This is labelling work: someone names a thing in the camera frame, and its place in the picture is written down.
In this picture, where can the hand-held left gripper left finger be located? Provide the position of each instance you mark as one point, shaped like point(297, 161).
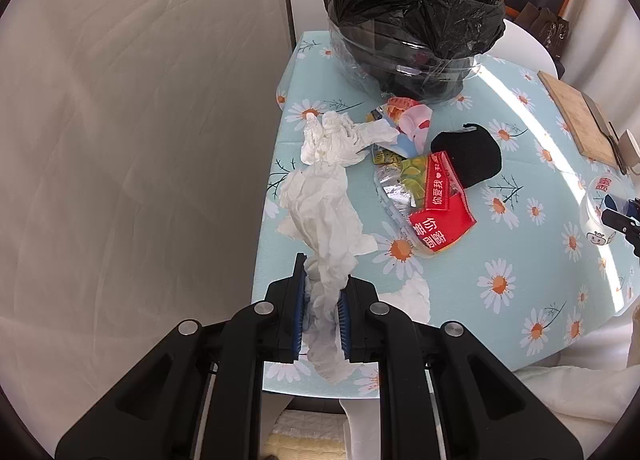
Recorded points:
point(300, 310)

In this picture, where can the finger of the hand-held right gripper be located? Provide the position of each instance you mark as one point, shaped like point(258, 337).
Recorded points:
point(625, 204)
point(622, 225)

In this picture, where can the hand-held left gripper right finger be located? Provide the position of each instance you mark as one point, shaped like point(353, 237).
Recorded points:
point(344, 320)

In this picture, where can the long white tissue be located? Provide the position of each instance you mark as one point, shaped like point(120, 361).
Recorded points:
point(325, 220)

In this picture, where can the clear bin with black bag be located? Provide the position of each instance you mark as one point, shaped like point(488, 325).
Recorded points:
point(410, 14)

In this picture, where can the beige mug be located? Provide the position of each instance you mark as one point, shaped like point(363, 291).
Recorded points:
point(631, 147)

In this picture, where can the small white tissue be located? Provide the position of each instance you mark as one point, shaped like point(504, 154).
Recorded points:
point(412, 300)

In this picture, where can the cleaver knife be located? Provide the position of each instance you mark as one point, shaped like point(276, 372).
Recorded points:
point(597, 114)

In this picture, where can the wooden cutting board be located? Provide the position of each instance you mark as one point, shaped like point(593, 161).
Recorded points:
point(575, 114)

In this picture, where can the cream floor mat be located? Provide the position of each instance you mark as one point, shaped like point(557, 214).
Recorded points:
point(305, 435)

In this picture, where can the blue daisy tablecloth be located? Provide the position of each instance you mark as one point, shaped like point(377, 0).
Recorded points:
point(500, 260)

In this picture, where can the red snack wrapper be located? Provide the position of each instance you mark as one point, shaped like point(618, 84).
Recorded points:
point(440, 225)

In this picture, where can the yellow green foil wrapper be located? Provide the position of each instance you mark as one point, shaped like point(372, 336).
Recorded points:
point(400, 179)

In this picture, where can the person's white robe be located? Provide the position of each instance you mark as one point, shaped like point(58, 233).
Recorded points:
point(575, 380)

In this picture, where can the black sock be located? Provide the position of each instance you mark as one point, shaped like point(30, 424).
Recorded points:
point(470, 154)

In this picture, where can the crumpled white tissue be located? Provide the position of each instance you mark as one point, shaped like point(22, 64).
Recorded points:
point(335, 139)

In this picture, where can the white chair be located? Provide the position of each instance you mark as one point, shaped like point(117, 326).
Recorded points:
point(525, 47)

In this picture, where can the white curtain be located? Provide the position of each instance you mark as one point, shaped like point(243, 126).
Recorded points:
point(605, 14)

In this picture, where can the brown bags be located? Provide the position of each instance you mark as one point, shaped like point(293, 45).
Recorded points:
point(542, 29)

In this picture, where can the pink and orange wrapper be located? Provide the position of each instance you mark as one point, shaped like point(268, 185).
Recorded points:
point(412, 122)

